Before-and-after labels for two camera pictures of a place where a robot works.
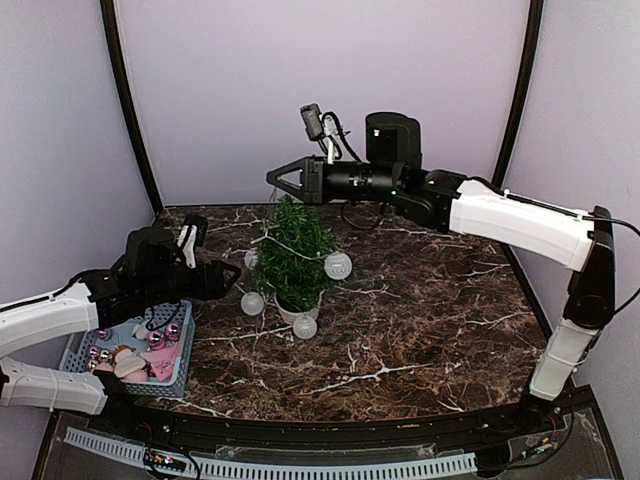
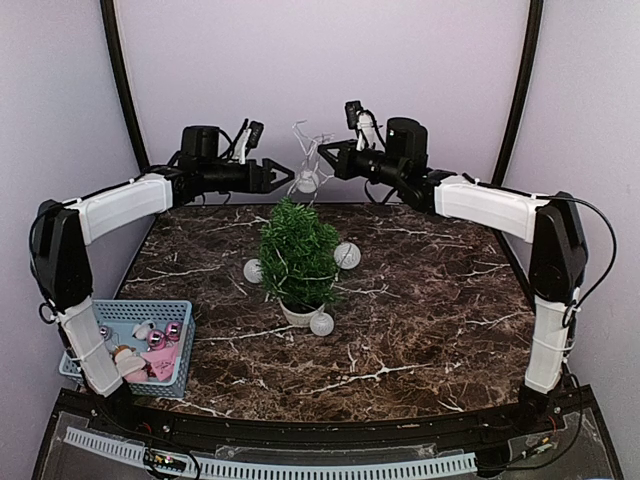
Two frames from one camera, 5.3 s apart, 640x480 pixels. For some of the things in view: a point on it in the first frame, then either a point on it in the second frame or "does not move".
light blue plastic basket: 148,356 does not move
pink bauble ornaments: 156,340 does not move
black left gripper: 209,274 to 264,185
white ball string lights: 337,266 to 309,175
